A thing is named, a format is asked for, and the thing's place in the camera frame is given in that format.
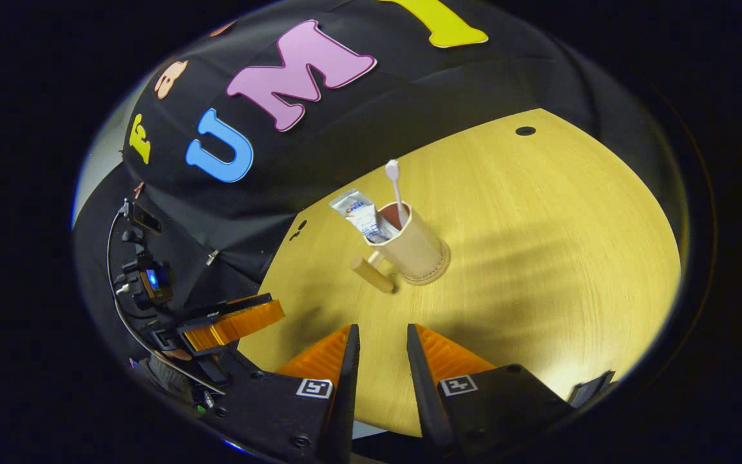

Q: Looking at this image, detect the beige cup with wooden handle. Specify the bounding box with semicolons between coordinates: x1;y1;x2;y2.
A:
351;201;446;295

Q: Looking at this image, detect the round cork coaster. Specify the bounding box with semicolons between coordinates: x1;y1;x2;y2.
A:
399;240;452;287

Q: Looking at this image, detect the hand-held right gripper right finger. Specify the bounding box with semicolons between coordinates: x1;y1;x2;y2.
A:
406;324;578;461

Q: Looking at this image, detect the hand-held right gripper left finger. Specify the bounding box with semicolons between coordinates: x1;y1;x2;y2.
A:
202;324;361;464

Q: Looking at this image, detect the white toothpaste tube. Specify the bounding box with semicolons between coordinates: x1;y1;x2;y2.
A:
328;188;401;245

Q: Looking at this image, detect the wooden desktop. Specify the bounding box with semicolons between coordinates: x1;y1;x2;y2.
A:
237;108;683;439

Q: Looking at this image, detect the white toothbrush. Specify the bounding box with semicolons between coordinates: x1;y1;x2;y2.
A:
385;159;409;227

